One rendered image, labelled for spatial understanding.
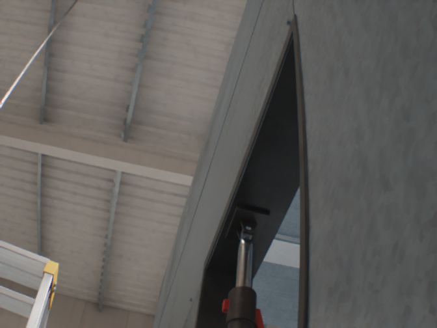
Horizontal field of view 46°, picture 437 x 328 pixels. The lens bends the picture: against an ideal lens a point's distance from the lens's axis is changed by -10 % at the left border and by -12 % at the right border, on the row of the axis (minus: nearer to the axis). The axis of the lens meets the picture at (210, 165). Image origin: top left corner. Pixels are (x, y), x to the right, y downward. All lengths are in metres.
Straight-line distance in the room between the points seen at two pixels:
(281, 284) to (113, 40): 5.66
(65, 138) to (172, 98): 1.78
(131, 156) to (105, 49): 1.73
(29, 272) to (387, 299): 1.46
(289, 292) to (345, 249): 2.51
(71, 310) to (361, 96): 12.11
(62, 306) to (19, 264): 10.83
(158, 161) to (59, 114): 1.76
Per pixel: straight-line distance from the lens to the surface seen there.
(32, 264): 1.64
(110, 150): 8.60
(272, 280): 2.79
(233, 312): 0.88
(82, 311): 12.44
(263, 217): 1.01
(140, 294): 12.00
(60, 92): 8.65
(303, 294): 0.43
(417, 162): 0.29
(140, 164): 8.31
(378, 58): 0.40
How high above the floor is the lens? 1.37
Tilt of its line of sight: 49 degrees up
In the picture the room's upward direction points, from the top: 9 degrees clockwise
